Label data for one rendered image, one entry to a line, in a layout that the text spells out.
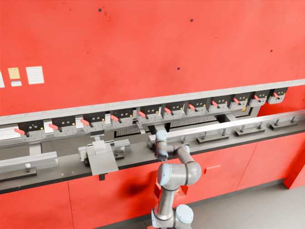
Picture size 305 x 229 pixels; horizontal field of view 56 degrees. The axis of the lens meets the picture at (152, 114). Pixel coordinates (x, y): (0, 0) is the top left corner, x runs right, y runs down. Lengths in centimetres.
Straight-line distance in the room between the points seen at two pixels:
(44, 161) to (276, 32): 189
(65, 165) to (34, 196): 30
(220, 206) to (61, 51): 231
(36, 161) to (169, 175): 106
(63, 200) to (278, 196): 235
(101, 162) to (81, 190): 35
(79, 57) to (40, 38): 23
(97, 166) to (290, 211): 225
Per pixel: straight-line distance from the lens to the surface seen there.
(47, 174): 222
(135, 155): 231
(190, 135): 245
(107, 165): 206
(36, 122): 195
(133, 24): 171
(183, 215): 187
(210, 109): 234
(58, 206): 244
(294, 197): 371
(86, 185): 230
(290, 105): 346
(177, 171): 152
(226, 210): 326
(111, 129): 247
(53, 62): 172
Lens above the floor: 255
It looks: 38 degrees down
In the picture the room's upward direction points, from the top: 8 degrees clockwise
